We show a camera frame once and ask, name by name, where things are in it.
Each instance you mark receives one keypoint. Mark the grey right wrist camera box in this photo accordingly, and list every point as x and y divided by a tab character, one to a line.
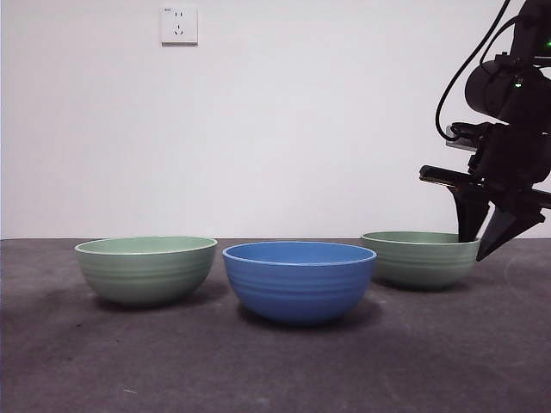
460	144

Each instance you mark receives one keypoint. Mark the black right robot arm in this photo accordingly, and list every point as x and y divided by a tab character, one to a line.
499	90

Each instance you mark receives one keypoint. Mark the blue ribbed bowl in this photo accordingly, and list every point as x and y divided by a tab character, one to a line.
297	292

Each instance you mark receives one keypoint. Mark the white wall socket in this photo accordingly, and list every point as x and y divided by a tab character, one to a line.
179	26

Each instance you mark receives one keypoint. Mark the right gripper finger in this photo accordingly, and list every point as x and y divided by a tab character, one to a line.
469	215
503	228

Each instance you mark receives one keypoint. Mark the green ribbed bowl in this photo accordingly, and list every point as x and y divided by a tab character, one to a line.
146	275
422	266

